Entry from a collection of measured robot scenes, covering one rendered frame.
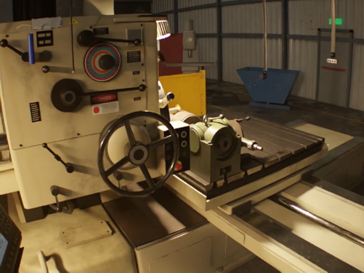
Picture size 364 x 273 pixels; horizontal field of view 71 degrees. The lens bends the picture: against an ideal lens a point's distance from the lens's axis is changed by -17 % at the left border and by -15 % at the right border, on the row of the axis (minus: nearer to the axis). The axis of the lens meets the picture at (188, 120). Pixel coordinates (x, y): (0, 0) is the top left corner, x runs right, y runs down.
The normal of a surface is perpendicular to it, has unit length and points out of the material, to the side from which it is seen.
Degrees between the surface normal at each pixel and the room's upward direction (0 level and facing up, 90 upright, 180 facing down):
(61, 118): 90
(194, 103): 90
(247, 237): 90
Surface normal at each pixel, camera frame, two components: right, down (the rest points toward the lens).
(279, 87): -0.47, 0.25
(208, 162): -0.83, 0.17
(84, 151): 0.55, 0.22
